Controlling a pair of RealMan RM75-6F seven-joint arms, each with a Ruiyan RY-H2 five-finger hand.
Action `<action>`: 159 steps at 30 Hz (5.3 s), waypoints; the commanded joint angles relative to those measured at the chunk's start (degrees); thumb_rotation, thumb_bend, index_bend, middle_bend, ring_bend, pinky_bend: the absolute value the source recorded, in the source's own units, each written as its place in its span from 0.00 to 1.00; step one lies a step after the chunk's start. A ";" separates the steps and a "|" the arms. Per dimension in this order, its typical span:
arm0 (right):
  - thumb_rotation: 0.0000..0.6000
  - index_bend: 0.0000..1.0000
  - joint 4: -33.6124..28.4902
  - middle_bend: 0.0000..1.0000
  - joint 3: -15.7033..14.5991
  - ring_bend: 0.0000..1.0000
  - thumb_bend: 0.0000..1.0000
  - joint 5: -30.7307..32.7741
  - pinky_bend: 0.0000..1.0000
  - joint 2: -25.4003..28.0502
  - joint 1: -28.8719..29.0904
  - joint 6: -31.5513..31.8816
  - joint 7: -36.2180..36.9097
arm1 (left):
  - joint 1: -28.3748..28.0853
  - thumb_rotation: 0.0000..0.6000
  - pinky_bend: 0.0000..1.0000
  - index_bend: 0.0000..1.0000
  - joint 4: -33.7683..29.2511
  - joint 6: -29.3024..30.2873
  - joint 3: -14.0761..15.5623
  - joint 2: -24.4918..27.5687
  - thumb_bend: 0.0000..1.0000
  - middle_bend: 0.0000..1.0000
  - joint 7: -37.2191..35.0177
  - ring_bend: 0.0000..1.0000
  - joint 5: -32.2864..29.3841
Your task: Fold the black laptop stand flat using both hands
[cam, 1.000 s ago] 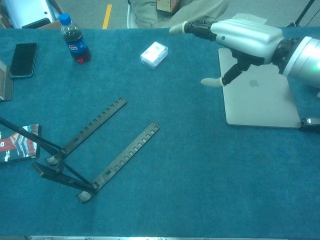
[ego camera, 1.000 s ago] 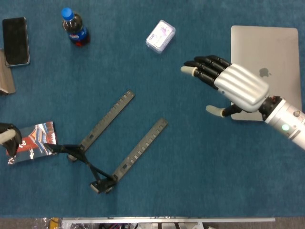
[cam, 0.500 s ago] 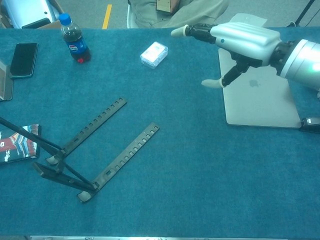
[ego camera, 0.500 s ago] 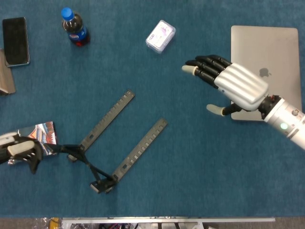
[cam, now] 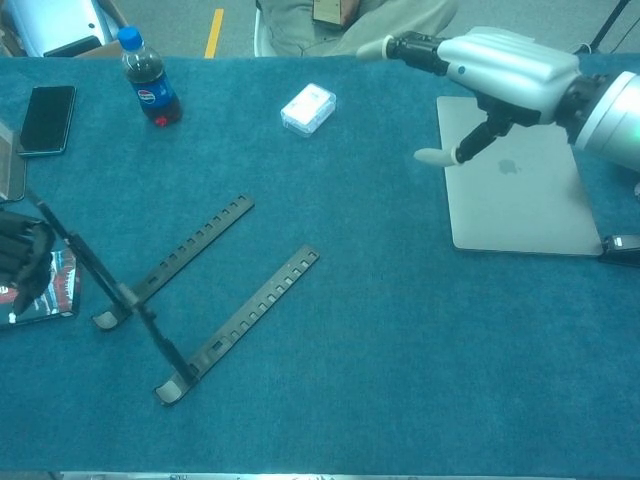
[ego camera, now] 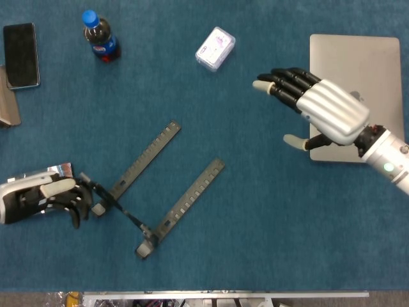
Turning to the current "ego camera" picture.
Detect red blue printed book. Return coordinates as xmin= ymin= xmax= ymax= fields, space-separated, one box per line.
xmin=8 ymin=162 xmax=73 ymax=184

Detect black folding laptop stand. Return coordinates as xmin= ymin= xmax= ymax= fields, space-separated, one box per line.
xmin=78 ymin=120 xmax=226 ymax=260

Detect silver closed laptop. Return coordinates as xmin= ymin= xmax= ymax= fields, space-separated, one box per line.
xmin=309 ymin=33 xmax=406 ymax=162

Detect white card box clear case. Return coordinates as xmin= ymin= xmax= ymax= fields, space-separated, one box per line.
xmin=194 ymin=26 xmax=236 ymax=73

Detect brown leather case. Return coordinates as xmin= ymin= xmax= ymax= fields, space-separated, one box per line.
xmin=0 ymin=65 xmax=22 ymax=128

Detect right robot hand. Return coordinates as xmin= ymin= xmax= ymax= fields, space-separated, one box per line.
xmin=252 ymin=67 xmax=371 ymax=151

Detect black smartphone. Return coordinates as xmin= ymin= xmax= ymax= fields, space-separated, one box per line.
xmin=3 ymin=22 xmax=42 ymax=90

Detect white frame bracket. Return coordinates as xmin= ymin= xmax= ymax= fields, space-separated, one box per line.
xmin=183 ymin=297 xmax=275 ymax=307

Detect cola bottle with blue cap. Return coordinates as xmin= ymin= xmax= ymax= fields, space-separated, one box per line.
xmin=81 ymin=9 xmax=121 ymax=64

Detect aluminium frame rail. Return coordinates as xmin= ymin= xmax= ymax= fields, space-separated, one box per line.
xmin=82 ymin=290 xmax=370 ymax=301

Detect crinkled clear plastic wrap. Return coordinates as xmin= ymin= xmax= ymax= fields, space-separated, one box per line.
xmin=44 ymin=291 xmax=68 ymax=307

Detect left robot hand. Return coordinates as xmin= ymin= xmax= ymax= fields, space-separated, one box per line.
xmin=0 ymin=171 xmax=95 ymax=230

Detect bundle of coloured cables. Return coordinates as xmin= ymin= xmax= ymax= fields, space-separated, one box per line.
xmin=132 ymin=299 xmax=181 ymax=307

